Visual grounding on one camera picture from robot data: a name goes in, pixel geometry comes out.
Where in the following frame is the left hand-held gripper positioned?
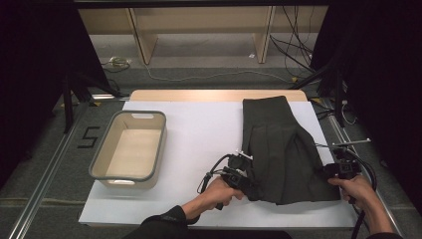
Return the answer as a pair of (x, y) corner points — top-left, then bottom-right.
(220, 149), (258, 197)

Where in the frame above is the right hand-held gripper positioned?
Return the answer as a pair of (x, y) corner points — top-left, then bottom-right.
(315, 138), (372, 182)

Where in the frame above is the beige basket with grey rim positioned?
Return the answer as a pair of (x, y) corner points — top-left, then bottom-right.
(89, 110), (167, 190)

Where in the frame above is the person's right hand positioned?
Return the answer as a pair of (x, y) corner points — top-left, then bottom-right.
(327, 174), (376, 209)

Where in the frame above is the person's dark lap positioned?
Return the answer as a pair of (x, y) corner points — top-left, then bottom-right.
(185, 228), (293, 239)

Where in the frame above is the beige wooden shelf unit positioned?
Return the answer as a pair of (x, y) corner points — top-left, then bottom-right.
(78, 6), (329, 65)

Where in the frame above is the black overhead frame beam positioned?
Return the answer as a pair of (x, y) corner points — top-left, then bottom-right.
(73, 0), (332, 9)

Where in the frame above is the person's left hand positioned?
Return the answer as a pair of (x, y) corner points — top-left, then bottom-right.
(198, 175), (246, 211)

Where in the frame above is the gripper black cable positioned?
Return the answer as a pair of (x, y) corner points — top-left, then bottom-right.
(197, 153), (234, 195)
(344, 148), (378, 239)

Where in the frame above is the dark grey skirt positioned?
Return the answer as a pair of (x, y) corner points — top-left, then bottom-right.
(242, 96), (341, 206)

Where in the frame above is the aluminium floor rail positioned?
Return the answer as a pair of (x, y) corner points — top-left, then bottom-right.
(319, 99), (406, 239)
(8, 103), (88, 239)

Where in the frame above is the long white floor cable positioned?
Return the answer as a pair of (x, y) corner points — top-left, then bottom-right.
(142, 63), (297, 84)

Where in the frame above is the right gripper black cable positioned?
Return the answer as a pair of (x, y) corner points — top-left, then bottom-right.
(344, 148), (378, 239)

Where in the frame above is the black tripod stand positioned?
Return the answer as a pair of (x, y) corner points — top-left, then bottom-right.
(292, 59), (347, 128)
(61, 71), (122, 133)

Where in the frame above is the black curtain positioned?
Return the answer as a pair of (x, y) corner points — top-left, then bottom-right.
(312, 0), (422, 213)
(0, 0), (110, 190)

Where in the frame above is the coiled pale floor cable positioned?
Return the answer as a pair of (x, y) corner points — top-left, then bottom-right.
(101, 56), (133, 74)

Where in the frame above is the bundle of black cables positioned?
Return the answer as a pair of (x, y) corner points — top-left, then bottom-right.
(269, 5), (317, 79)

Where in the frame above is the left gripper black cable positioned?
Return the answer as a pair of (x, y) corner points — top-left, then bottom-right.
(197, 153), (234, 195)

